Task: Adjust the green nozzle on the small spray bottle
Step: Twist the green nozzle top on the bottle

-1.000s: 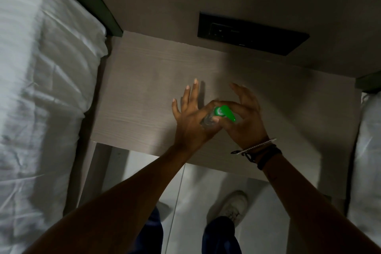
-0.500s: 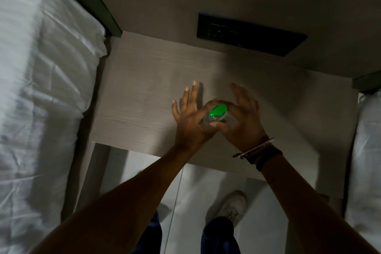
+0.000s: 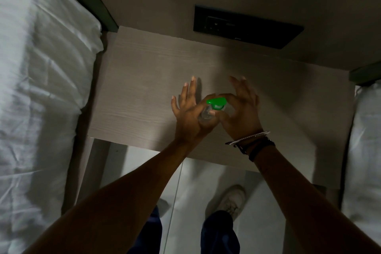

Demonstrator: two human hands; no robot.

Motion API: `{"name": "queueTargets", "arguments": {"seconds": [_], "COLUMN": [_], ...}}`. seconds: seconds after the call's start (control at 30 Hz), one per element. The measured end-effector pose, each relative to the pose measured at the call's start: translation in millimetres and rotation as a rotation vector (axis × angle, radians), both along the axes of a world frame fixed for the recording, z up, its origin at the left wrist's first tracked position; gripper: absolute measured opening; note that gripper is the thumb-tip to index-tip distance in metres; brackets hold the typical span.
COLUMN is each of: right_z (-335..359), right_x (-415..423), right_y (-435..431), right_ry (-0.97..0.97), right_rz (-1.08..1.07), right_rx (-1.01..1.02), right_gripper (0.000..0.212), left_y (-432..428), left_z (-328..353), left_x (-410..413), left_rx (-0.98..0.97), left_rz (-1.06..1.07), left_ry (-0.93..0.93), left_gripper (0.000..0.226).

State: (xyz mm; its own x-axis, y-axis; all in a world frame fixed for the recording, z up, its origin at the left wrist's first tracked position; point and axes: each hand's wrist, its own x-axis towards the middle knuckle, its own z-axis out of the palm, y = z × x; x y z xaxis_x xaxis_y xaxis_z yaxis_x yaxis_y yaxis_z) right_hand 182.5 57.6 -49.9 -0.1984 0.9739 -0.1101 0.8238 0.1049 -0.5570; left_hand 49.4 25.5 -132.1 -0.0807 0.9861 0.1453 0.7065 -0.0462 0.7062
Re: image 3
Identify person's left hand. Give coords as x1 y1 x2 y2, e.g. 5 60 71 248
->
171 76 221 148

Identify person's left forearm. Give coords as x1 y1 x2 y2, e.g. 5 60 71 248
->
22 139 197 254

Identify white bed linen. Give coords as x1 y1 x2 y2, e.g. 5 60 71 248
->
341 80 381 246
0 0 104 254

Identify blue trousers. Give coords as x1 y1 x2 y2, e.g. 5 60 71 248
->
126 206 241 254

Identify black wall outlet panel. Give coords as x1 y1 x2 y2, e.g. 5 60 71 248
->
193 5 305 50

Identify person's right forearm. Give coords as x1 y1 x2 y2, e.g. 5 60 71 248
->
253 143 381 254

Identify clear bottle with green cap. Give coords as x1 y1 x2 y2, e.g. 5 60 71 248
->
201 97 227 120

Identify thick black bracelet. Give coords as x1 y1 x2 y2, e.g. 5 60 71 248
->
248 140 276 163

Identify wooden bedside table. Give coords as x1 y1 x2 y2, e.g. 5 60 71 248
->
76 26 356 204

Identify white shoe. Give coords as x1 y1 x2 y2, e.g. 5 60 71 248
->
213 185 246 221

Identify thin black bracelet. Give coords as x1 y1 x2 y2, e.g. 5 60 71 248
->
234 137 269 155

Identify silver bracelet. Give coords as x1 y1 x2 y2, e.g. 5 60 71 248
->
225 131 271 145

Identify person's right hand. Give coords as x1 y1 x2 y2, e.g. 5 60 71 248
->
216 76 264 143

